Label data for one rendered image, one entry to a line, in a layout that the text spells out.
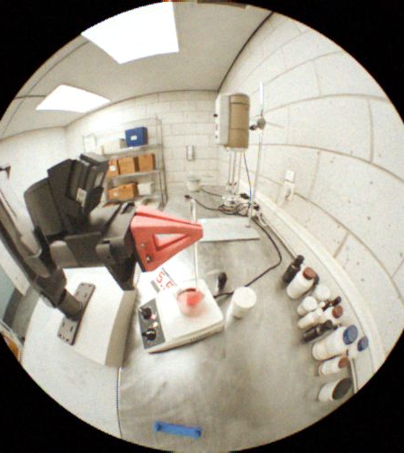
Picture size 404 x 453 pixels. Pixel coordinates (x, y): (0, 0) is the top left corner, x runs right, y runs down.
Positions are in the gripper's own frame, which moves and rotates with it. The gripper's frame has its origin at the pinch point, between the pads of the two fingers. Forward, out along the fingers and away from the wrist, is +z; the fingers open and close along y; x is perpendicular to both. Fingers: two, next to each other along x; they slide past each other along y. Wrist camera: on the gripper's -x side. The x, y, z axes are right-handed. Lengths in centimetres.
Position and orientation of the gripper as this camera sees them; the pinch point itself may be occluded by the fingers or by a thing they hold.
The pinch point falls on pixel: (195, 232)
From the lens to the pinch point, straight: 15.9
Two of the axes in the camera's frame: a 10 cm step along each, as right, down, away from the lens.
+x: 0.1, 8.4, 5.4
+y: -2.3, -5.2, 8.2
